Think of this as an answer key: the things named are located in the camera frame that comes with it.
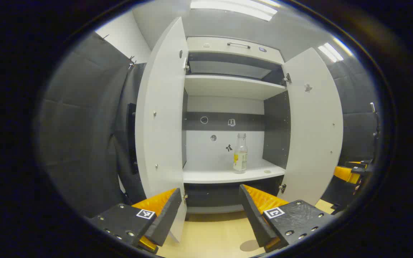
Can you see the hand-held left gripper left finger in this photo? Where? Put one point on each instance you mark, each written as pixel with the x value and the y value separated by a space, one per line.
pixel 165 222

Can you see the black backdrop cloth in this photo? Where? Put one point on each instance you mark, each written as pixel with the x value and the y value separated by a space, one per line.
pixel 134 82

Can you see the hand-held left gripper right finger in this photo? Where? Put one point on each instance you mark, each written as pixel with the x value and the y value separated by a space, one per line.
pixel 255 218

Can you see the white cabinet drawer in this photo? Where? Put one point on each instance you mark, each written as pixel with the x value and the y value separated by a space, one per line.
pixel 221 48

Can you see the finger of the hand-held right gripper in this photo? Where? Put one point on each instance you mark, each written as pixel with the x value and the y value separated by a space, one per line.
pixel 353 163
pixel 346 174

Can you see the ceiling light panel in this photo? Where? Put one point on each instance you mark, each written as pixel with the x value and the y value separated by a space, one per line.
pixel 331 52
pixel 235 8

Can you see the black quilted curtain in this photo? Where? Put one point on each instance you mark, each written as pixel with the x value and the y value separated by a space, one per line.
pixel 77 125
pixel 357 132

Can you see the clear glass bottle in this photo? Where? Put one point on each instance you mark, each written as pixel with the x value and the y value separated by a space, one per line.
pixel 240 154

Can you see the white and grey cabinet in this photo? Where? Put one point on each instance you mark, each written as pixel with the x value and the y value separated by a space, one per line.
pixel 224 150

